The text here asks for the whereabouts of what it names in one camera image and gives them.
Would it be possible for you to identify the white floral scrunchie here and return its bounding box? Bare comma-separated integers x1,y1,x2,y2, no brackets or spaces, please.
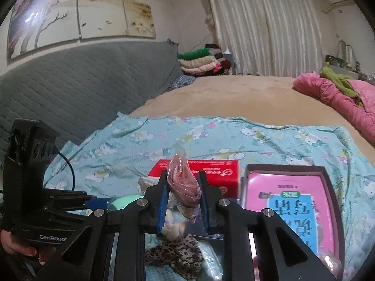
138,176,159,195

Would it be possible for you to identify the green beauty sponge egg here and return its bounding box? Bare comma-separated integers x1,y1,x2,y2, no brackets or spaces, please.
107,195,142,212

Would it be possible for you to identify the cream bear purple dress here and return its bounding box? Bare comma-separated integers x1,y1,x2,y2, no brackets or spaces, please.
161,209,188,241

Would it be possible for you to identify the leopard print scrunchie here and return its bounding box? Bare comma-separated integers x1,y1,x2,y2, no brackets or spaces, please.
144,235,204,280

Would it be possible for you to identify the brown sponge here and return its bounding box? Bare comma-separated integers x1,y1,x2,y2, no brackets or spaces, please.
318,250,342,278

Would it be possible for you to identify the person left hand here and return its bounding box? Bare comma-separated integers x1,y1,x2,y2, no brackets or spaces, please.
1,230,56,266

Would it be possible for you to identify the red white tissue box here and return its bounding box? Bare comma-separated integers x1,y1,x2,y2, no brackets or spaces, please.
148,159,240,199

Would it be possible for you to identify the light blue cartoon print sheet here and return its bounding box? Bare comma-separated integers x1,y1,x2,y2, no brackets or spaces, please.
44,114,374,280

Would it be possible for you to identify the pink blue Chinese book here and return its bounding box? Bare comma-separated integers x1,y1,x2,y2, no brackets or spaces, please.
241,171,340,258

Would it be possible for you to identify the maroon shallow box tray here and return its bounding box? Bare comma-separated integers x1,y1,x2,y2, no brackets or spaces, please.
240,164,345,280

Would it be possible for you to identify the grey quilted headboard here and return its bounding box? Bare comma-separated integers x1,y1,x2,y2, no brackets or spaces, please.
1,40,182,152

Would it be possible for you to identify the tan round bed mattress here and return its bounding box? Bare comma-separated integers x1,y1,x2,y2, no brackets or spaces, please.
131,75,374,163

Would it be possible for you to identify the dark floral pillow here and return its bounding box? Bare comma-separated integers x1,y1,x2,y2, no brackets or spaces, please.
167,75,196,91

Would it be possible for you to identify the stack of folded clothes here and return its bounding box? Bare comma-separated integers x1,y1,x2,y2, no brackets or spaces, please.
177,43,236,77

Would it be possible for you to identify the pink quilted comforter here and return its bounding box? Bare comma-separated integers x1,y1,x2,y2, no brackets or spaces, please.
293,72,374,145

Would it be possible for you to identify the green blanket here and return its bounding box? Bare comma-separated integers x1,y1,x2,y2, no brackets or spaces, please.
320,67,364,108

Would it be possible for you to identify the white curtain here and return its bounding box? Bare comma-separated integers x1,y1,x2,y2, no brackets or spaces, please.
209,0,322,78

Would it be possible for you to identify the cluttered side table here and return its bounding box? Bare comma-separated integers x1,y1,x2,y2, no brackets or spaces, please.
324,40,374,85

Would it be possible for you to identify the black cable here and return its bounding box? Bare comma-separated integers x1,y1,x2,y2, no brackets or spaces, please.
52,150,77,192

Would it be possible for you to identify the cherry blossom wall painting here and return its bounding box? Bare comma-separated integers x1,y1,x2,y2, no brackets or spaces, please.
7,0,156,60

